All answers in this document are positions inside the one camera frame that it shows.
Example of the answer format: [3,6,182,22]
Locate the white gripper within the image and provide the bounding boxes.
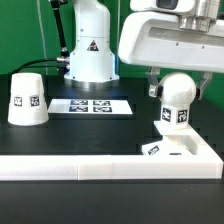
[118,0,224,100]

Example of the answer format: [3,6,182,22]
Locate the white lamp bulb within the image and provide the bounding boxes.
[160,72,196,129]

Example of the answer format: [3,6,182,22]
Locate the white lamp base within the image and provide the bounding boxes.
[141,121,196,157]

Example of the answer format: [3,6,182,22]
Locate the white lamp shade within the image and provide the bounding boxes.
[8,73,49,126]

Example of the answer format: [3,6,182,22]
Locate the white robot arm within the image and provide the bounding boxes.
[65,0,224,97]

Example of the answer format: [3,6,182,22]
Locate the white L-shaped fence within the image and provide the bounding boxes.
[0,130,223,181]

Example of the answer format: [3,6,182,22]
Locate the white marker sheet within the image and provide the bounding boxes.
[48,99,132,115]

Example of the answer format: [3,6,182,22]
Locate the black cable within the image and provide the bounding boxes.
[9,58,70,75]

